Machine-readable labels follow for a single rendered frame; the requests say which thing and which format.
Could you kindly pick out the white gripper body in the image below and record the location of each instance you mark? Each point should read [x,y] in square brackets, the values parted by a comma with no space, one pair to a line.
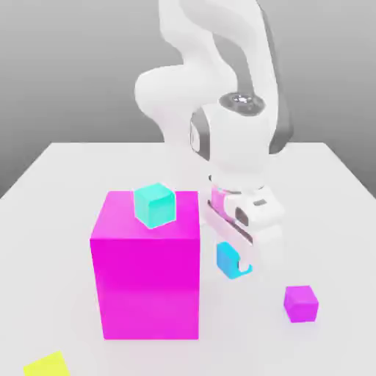
[226,229]

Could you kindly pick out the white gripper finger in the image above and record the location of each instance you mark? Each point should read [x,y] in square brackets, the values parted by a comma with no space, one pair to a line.
[244,264]

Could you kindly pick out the small blue cube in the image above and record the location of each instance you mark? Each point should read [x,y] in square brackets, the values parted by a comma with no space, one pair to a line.
[224,258]

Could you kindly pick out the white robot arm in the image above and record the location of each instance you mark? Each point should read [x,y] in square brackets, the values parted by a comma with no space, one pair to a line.
[232,138]

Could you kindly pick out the small purple cube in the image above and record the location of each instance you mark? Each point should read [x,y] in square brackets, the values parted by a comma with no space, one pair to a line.
[301,304]

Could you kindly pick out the small turquoise cube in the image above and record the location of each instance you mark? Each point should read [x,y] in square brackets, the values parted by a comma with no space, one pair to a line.
[154,205]

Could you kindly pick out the small yellow cube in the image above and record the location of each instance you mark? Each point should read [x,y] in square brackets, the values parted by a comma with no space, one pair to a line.
[48,365]

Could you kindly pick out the large magenta box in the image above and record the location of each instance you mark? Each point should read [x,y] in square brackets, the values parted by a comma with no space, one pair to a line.
[147,282]

